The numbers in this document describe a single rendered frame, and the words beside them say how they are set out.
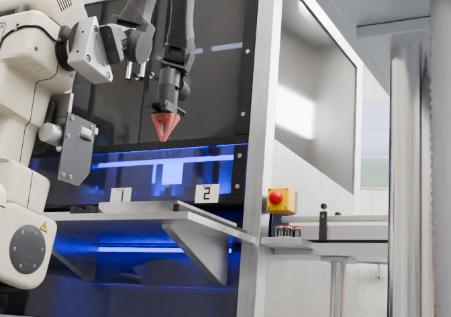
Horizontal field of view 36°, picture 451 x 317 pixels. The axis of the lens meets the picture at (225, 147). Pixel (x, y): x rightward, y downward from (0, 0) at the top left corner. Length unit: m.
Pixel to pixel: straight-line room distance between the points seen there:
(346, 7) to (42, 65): 1.06
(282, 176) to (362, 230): 0.34
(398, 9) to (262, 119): 1.62
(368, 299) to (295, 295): 9.93
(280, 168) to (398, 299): 1.72
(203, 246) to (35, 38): 0.80
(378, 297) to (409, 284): 11.71
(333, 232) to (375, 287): 10.18
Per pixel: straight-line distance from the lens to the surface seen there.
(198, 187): 2.23
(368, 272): 12.33
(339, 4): 0.59
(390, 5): 0.59
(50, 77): 1.59
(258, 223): 2.11
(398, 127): 0.60
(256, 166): 2.16
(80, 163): 1.63
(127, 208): 1.90
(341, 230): 2.12
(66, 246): 2.28
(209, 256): 2.03
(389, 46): 0.63
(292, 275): 2.34
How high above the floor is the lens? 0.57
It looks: 16 degrees up
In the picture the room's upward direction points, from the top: 5 degrees clockwise
